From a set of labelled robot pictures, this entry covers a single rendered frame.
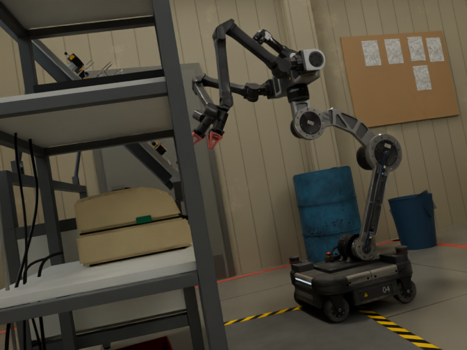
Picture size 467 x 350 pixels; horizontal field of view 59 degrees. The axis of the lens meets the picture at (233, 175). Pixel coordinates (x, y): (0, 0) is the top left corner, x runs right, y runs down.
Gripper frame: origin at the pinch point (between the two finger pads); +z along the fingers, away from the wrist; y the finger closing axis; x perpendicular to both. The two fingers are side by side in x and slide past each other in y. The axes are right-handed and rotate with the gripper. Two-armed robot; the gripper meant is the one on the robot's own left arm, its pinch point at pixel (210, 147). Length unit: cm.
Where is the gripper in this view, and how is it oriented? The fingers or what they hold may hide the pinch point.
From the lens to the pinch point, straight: 212.1
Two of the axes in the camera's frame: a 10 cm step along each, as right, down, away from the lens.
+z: -3.2, 9.3, -1.8
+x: 9.1, 3.5, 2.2
